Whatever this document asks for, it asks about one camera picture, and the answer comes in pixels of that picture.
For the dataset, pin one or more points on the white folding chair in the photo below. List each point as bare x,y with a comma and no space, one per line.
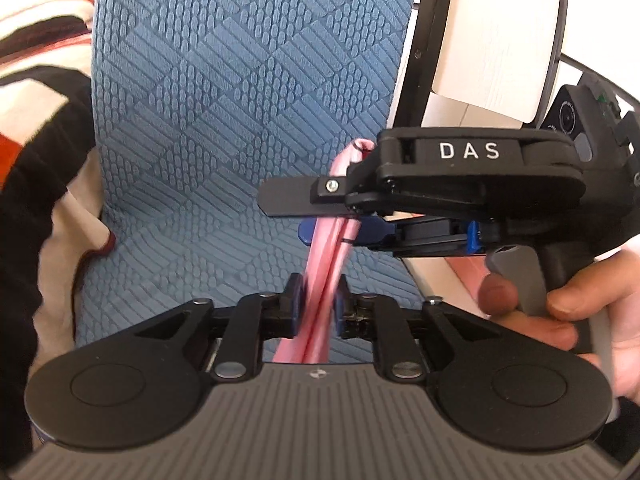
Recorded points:
474,62

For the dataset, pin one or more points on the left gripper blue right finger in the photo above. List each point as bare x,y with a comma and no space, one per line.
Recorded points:
344,310

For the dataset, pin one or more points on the blue textured floor chair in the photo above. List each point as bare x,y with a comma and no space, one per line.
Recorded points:
196,102

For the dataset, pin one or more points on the striped fleece blanket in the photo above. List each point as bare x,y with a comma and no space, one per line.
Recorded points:
51,196

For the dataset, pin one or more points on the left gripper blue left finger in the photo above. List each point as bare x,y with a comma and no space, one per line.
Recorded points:
293,298

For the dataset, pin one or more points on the pink plastic bag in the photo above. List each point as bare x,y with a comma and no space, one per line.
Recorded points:
330,247

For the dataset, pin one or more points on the person's right hand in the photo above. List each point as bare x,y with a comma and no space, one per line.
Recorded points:
611,284

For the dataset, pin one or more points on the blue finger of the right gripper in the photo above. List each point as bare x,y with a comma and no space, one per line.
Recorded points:
306,230
373,233

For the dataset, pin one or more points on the pink open cardboard box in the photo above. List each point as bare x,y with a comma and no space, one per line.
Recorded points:
468,272

